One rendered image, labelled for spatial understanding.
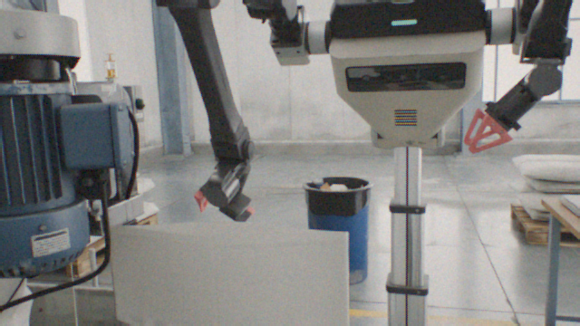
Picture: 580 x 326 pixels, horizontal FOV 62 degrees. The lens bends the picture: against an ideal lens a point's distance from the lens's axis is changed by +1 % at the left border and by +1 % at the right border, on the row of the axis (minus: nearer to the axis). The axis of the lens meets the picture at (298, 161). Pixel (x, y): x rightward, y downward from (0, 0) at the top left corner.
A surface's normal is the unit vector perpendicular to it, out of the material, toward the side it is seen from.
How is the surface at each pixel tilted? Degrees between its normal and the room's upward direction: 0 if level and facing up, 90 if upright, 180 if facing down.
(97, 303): 90
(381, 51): 40
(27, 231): 92
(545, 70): 87
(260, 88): 90
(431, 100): 130
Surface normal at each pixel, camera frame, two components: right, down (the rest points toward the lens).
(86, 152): 0.19, 0.15
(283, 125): -0.22, 0.16
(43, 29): 0.87, 0.07
